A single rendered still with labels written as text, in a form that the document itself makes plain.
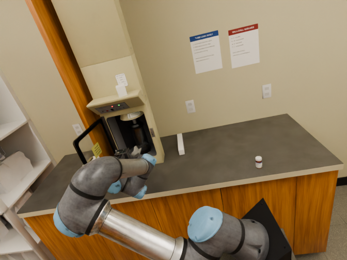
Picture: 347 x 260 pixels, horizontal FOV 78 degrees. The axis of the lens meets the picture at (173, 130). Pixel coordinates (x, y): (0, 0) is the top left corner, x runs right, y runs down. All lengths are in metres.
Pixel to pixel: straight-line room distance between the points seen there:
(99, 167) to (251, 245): 0.54
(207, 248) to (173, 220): 0.85
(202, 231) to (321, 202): 1.11
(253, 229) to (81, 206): 0.55
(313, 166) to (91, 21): 1.46
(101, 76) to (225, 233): 1.07
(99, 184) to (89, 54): 0.87
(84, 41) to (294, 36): 1.43
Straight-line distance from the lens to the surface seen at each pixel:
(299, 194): 1.58
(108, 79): 1.38
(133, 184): 1.07
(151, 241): 0.75
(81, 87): 1.48
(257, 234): 0.81
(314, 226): 1.85
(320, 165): 1.46
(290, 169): 1.41
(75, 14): 1.39
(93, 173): 0.70
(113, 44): 1.33
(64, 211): 0.74
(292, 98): 2.03
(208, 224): 0.71
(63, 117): 2.13
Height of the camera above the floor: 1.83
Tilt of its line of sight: 27 degrees down
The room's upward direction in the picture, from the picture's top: 15 degrees counter-clockwise
